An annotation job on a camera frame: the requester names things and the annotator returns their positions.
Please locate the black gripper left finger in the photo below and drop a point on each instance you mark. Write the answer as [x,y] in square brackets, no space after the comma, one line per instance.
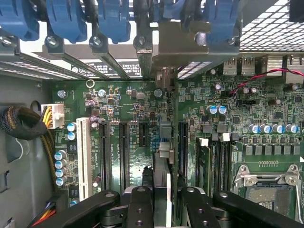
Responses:
[140,209]

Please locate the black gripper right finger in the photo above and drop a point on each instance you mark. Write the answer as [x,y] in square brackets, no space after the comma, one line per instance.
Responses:
[199,211]

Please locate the RAM stick with white label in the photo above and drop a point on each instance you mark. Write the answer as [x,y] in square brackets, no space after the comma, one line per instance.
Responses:
[204,166]

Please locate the long black expansion slot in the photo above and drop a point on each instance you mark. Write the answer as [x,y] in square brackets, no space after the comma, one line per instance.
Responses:
[105,154]
[124,156]

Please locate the CPU socket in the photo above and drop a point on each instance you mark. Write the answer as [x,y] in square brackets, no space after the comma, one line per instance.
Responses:
[268,190]

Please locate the short black expansion slot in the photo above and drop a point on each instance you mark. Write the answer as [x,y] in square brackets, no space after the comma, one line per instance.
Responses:
[144,134]

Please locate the white expansion slot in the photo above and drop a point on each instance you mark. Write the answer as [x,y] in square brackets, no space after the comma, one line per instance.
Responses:
[83,156]

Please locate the green motherboard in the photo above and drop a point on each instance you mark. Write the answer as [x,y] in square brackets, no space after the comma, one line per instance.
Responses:
[133,104]

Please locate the white power connector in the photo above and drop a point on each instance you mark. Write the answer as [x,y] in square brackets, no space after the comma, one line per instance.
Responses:
[55,116]

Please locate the metal slot cover plate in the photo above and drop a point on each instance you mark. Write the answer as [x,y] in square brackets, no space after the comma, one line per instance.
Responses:
[111,61]
[28,61]
[143,61]
[78,64]

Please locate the grey PC case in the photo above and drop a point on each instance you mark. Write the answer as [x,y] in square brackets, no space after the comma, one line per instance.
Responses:
[21,90]

